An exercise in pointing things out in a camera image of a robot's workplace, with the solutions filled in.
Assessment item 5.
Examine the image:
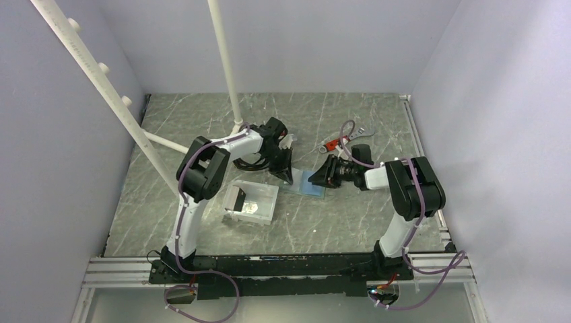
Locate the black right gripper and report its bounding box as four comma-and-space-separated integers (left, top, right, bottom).
308, 155, 358, 188

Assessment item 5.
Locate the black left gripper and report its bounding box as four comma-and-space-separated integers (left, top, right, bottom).
261, 146, 294, 185

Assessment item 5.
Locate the dark card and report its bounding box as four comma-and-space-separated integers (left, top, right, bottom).
230, 186, 246, 212

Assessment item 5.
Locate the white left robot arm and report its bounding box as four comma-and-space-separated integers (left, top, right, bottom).
160, 117, 294, 283

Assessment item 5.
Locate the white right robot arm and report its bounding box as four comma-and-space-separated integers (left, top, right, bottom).
308, 144, 446, 279

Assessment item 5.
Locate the clear plastic tray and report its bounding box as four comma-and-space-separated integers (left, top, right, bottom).
223, 180, 279, 225

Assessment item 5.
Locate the black coiled cable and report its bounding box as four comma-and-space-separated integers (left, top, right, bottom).
232, 153, 273, 172

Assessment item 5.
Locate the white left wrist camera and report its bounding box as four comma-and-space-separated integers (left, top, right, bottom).
278, 134, 297, 149

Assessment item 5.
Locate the red handled adjustable wrench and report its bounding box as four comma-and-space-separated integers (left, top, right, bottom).
318, 127, 376, 153

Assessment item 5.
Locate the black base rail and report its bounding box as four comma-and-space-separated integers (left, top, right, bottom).
149, 251, 413, 300

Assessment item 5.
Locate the white pvc pipe frame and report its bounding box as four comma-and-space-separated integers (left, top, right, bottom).
30, 0, 245, 197

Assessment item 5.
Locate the aluminium extrusion frame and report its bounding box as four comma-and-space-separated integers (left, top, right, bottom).
71, 257, 151, 322

